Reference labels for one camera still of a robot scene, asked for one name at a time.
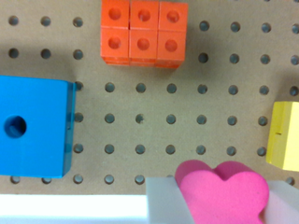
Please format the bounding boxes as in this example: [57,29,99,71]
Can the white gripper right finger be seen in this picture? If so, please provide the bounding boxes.
[263,181,299,224]

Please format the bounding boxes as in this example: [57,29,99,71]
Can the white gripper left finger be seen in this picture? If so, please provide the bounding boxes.
[146,176,194,224]

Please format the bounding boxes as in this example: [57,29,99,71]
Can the pink flower-shaped block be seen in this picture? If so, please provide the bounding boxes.
[175,160,269,224]

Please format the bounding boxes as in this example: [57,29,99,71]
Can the yellow square block with hole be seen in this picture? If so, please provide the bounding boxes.
[266,102,299,172]

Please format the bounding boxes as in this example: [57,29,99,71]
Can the brown perforated pegboard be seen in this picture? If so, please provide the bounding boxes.
[0,0,299,194]

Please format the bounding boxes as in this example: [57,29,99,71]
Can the white board with holes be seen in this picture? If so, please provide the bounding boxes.
[0,194,148,224]

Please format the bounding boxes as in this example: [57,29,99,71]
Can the blue square block with hole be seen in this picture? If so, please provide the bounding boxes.
[0,76,77,178]

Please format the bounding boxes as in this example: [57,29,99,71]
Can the orange cube block with holes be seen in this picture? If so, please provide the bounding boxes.
[100,0,188,68]

